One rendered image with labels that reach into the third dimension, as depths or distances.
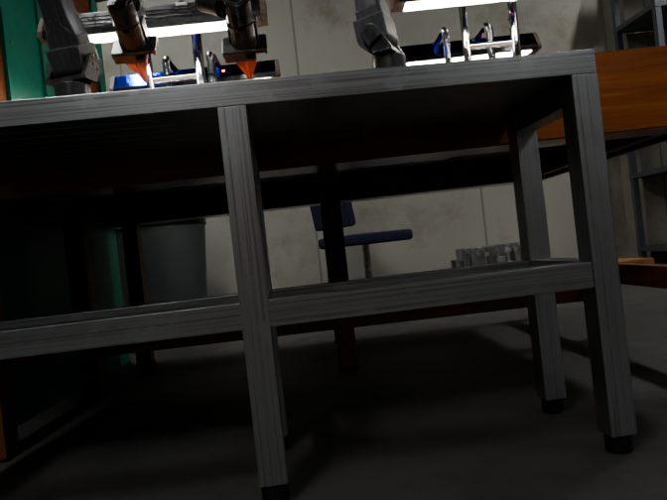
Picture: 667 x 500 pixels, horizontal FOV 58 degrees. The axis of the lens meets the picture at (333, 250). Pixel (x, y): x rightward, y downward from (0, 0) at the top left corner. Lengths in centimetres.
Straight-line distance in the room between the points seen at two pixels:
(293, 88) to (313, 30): 348
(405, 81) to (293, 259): 324
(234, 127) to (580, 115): 56
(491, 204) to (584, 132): 337
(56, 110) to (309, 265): 328
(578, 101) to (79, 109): 79
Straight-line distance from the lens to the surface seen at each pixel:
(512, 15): 204
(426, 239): 429
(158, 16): 181
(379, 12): 122
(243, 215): 95
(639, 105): 156
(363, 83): 99
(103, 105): 102
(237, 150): 96
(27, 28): 230
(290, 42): 443
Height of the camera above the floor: 39
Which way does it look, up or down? level
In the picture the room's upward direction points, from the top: 6 degrees counter-clockwise
